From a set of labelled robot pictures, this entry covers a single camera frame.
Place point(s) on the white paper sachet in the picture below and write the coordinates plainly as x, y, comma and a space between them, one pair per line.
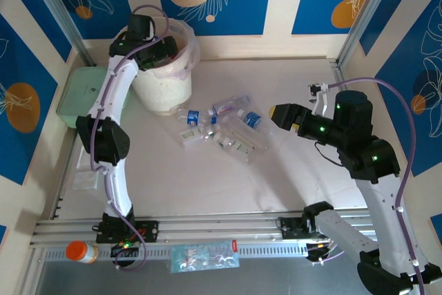
85, 180
84, 160

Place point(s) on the clear bottle Pepsi blue label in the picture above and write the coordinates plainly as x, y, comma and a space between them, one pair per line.
193, 117

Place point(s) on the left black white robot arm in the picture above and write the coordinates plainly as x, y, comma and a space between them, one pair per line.
114, 91

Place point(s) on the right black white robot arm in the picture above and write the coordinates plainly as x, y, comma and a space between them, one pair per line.
383, 205

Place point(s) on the long clear unlabelled bottle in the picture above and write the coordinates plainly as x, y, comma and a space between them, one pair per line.
257, 139

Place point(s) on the aluminium frame post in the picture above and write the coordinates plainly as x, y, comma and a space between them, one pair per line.
366, 11
59, 11

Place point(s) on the short clear bottle green label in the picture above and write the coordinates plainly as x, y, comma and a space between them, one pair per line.
191, 135

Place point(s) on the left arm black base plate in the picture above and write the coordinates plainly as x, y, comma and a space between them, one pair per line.
148, 231

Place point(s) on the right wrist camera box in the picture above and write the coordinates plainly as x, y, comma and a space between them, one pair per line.
323, 98

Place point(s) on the clear plastic bin liner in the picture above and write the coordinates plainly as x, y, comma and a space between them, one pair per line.
194, 55

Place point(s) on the green bin lid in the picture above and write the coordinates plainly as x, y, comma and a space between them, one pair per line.
79, 94

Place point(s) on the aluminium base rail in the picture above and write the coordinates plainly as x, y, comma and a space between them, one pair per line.
214, 227

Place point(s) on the blue-label bottle white cap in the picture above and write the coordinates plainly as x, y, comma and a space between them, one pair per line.
251, 119

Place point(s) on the pale blue wet wipes packet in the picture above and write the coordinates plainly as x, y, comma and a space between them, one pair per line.
203, 257

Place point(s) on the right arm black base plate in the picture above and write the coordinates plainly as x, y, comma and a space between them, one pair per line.
293, 227

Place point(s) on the orange-capped jar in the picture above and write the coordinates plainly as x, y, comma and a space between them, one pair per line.
81, 251

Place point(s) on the clear bottle purple label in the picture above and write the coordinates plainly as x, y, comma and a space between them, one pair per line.
228, 105

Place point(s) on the cream plastic waste bin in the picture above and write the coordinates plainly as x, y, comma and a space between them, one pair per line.
162, 91

